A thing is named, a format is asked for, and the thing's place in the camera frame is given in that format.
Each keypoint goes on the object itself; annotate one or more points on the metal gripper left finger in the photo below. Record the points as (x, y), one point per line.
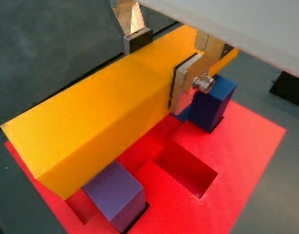
(136, 35)

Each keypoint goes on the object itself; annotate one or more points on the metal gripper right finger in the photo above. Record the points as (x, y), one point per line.
(194, 72)

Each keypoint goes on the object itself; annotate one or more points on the yellow rectangular bar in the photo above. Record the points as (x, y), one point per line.
(74, 133)

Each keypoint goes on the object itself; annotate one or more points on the red board with slots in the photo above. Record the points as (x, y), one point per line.
(198, 174)

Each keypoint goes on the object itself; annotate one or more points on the dark blue U-shaped block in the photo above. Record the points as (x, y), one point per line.
(206, 109)

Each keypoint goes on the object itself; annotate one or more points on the black U-shaped block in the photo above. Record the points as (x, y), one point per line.
(286, 87)

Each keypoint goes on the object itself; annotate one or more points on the purple U-shaped block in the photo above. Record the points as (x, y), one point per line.
(118, 195)

